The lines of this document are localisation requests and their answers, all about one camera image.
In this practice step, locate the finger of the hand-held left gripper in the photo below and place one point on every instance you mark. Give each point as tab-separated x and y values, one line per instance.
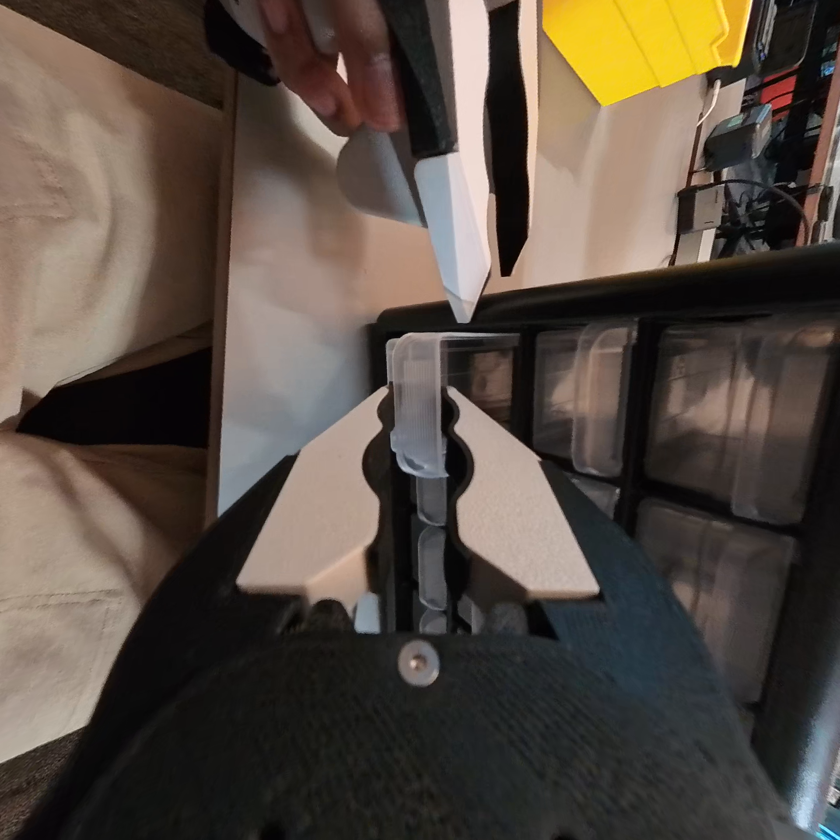
508	131
459	216

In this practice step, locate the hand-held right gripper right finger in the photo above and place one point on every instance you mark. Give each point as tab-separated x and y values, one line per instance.
518	525

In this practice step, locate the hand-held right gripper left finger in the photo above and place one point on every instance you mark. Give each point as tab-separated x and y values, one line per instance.
315	518

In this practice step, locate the small clear plastic drawer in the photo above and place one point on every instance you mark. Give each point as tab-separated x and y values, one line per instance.
420	394

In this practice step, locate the black drawer cabinet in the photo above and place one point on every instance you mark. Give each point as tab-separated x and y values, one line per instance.
656	292

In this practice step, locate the person's left hand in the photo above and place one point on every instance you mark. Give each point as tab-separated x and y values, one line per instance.
328	65

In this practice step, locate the yellow plastic bin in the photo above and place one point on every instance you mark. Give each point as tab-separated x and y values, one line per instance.
643	46

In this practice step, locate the small silver box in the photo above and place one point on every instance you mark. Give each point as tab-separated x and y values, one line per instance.
701	207

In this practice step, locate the rows of clear cabinet drawers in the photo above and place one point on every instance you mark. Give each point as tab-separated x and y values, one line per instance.
695	407

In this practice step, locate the grey power adapter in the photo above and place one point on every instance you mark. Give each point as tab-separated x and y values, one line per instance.
738	134

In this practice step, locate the dark shelf rack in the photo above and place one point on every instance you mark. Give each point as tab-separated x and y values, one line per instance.
797	98

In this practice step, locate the person's beige pants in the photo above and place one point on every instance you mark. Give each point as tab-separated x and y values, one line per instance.
98	262

